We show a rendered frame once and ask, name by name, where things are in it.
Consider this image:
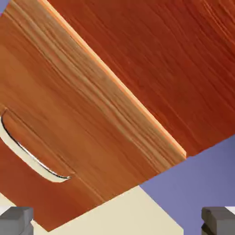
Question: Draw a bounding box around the curved shiny metal handle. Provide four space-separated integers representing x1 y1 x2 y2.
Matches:
0 109 73 184

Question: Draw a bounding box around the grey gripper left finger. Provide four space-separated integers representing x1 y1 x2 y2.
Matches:
0 206 35 235

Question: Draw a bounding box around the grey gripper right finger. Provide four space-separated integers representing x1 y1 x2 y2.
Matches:
201 206 235 235

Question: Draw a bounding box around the reddish wooden cabinet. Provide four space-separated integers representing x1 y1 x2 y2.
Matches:
0 0 235 232

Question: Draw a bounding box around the wooden drawer front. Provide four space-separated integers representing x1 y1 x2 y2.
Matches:
0 0 187 202
0 136 106 232

